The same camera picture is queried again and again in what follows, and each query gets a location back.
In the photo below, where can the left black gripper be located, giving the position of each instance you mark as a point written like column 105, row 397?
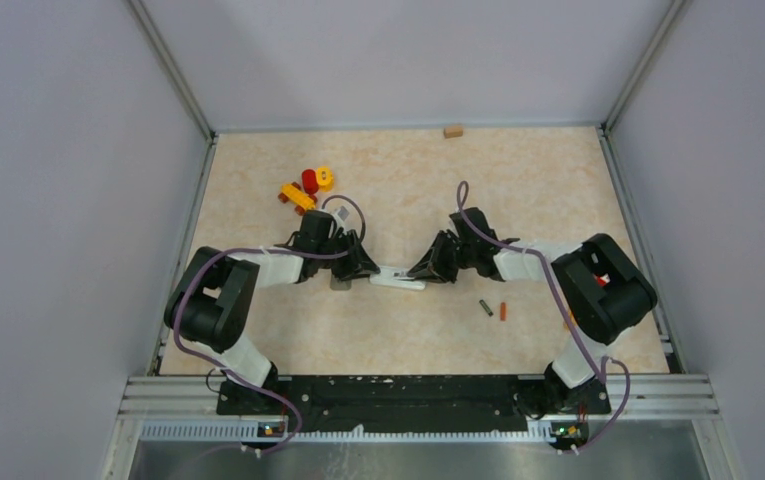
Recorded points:
column 363, row 268

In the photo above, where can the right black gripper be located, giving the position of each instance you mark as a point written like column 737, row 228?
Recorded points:
column 432, row 267

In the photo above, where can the white remote control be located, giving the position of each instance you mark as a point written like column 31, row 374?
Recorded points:
column 385, row 278

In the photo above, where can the grey remote battery cover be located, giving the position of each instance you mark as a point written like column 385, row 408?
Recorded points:
column 340, row 285

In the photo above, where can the dark green AA battery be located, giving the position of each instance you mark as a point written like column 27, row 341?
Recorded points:
column 484, row 305

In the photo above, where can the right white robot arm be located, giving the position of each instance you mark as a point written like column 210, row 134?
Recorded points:
column 600, row 291

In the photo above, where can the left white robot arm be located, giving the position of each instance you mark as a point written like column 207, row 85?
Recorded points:
column 209, row 306

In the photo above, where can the yellow round toy brick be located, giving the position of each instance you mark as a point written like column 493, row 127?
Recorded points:
column 324, row 178

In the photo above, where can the yellow toy car brick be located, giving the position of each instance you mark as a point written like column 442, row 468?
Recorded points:
column 302, row 202

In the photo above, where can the red toy cylinder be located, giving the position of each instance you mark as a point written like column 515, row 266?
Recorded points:
column 309, row 181

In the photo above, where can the small wooden block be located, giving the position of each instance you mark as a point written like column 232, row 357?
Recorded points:
column 453, row 131

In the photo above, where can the yellow toy piece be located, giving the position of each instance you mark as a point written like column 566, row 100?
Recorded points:
column 565, row 324

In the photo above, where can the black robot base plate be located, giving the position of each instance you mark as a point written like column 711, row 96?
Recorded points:
column 402, row 404

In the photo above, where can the grey slotted cable duct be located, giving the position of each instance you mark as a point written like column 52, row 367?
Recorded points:
column 258, row 432

